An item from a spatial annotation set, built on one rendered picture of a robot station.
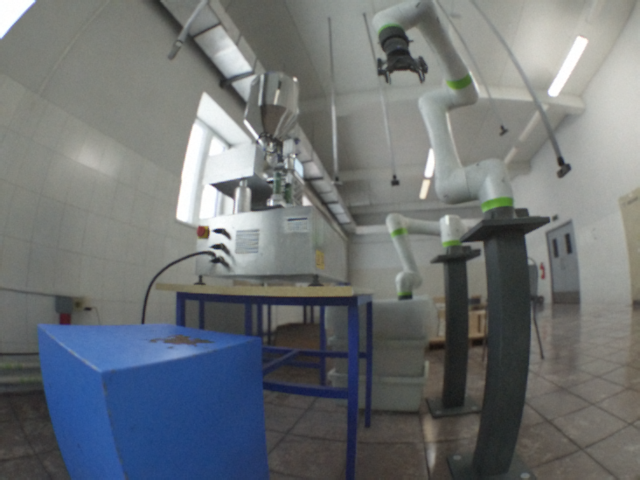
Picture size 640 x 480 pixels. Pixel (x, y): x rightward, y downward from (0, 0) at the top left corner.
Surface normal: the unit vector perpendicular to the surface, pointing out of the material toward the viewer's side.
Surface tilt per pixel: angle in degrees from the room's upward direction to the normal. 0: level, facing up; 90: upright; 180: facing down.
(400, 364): 96
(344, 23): 180
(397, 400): 96
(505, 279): 90
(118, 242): 90
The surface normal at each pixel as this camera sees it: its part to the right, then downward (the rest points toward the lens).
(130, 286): 0.96, -0.06
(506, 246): -0.24, -0.20
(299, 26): 0.00, 0.98
